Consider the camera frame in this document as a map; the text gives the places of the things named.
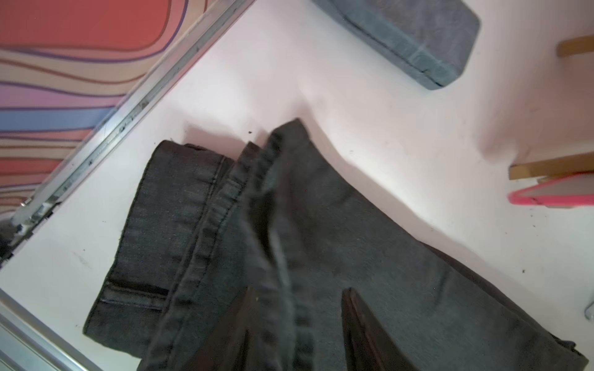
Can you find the black long pants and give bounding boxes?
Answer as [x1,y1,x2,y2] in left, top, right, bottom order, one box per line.
[84,120,589,370]

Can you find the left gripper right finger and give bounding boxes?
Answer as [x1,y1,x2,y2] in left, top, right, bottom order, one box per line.
[341,288,415,371]

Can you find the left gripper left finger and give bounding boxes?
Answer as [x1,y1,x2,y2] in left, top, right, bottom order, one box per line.
[183,288,256,370]

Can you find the grey eraser block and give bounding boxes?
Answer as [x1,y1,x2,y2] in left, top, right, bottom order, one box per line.
[315,0,481,91]

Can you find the pink framed whiteboard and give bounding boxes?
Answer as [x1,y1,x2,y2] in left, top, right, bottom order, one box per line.
[507,173,593,208]

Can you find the aluminium front rail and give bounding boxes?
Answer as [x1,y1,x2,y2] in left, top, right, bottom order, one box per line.
[1,291,101,371]

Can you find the wooden whiteboard stand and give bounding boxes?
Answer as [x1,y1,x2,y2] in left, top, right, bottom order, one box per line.
[508,34,593,180]

